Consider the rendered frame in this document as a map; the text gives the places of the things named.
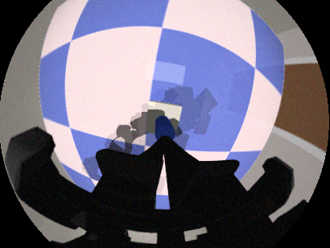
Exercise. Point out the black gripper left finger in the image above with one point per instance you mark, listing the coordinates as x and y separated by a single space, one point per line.
145 167

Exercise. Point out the cream square block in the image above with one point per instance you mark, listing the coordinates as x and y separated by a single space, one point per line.
155 108

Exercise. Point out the dark blue cylinder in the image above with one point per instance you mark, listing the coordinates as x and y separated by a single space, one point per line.
163 127

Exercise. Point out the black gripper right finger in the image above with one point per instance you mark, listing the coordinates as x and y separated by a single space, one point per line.
183 171

